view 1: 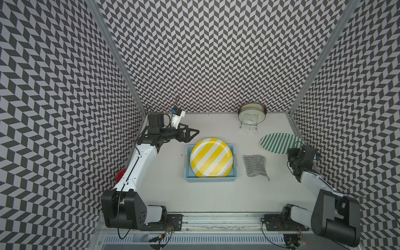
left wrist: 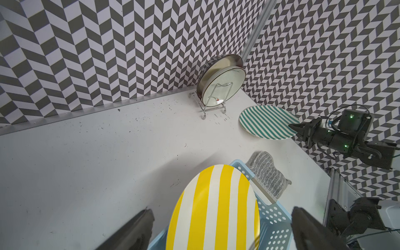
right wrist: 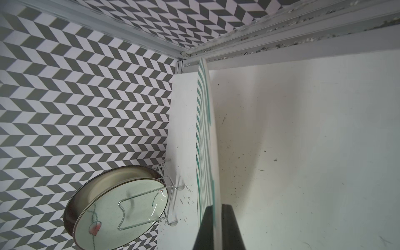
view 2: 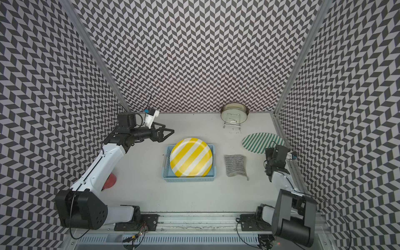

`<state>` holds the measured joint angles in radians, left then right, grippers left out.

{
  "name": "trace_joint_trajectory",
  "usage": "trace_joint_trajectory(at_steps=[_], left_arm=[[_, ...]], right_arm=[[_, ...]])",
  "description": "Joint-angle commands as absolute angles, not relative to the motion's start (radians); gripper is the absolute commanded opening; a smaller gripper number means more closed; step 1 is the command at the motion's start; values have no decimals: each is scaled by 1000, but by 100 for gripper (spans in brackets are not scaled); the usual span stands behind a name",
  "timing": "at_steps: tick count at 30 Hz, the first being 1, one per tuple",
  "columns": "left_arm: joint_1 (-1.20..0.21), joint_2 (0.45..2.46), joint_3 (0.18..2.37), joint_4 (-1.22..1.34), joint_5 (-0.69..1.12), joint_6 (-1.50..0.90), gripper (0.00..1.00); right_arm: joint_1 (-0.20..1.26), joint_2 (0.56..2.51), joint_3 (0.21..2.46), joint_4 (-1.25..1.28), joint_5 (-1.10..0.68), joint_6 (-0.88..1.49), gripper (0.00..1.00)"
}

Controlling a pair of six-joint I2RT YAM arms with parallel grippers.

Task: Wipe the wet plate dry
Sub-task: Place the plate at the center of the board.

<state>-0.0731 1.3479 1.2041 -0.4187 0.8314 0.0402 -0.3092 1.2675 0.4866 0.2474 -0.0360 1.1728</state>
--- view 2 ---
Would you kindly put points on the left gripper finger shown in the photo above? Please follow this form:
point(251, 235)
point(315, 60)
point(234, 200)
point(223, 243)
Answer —
point(167, 135)
point(156, 125)

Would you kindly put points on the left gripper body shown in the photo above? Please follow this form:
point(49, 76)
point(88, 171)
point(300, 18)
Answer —
point(144, 132)

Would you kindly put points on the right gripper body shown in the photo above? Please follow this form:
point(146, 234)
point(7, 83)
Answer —
point(269, 153)

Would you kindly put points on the green striped plate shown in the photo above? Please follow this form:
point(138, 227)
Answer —
point(258, 142)

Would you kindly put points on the yellow striped plate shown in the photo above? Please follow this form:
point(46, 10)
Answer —
point(191, 158)

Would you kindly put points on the grey microfibre cloth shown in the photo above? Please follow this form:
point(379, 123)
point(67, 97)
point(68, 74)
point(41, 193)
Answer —
point(236, 165)

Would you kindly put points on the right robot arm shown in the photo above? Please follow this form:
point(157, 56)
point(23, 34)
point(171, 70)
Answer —
point(293, 216)

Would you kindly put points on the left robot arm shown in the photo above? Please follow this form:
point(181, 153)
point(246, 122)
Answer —
point(80, 206)

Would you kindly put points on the light blue plastic basket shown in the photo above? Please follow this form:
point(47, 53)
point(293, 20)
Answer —
point(168, 175)

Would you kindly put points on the red emergency stop button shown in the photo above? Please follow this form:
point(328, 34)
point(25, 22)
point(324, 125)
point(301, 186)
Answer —
point(110, 182)

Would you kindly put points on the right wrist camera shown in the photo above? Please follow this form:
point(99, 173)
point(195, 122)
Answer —
point(292, 155)

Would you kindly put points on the wire plate stand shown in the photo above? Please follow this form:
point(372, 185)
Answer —
point(232, 125)

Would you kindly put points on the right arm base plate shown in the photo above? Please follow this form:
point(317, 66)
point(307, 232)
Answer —
point(249, 222)

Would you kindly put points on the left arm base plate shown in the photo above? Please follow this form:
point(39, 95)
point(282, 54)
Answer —
point(149, 221)

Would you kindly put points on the aluminium front rail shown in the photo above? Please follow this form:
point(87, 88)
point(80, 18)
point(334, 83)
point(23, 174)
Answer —
point(196, 223)

